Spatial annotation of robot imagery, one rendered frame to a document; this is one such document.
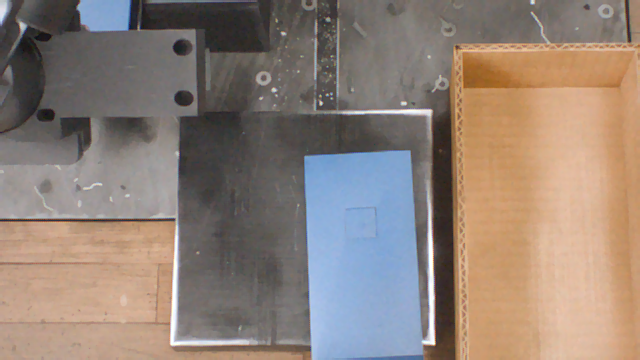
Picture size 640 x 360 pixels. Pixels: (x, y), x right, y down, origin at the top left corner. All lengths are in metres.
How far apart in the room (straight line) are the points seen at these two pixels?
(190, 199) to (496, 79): 0.22
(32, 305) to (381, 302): 0.23
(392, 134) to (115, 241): 0.20
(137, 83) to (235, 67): 0.26
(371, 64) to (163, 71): 0.28
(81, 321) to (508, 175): 0.30
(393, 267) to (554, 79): 0.17
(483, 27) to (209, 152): 0.21
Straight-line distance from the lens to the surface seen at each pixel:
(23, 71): 0.61
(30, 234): 0.88
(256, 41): 0.88
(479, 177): 0.86
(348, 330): 0.81
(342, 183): 0.83
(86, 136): 0.71
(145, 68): 0.63
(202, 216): 0.84
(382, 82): 0.88
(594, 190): 0.86
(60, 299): 0.87
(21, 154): 0.70
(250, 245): 0.83
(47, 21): 0.59
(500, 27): 0.90
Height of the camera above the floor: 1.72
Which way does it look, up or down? 72 degrees down
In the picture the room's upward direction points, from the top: 10 degrees counter-clockwise
